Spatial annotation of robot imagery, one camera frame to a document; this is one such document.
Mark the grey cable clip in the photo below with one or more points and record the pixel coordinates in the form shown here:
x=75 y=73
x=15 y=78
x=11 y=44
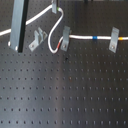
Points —
x=114 y=39
x=40 y=36
x=65 y=42
x=54 y=6

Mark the top grey cable clip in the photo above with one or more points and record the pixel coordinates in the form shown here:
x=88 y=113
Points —
x=54 y=6

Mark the middle grey cable clip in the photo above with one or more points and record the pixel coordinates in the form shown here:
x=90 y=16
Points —
x=65 y=42

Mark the right grey cable clip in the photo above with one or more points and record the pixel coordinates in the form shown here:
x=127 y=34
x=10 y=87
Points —
x=114 y=39

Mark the left grey cable clip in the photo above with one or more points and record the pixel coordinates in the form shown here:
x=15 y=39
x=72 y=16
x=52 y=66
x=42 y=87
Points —
x=40 y=36

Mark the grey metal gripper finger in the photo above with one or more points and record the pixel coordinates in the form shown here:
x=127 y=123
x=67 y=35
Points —
x=18 y=25

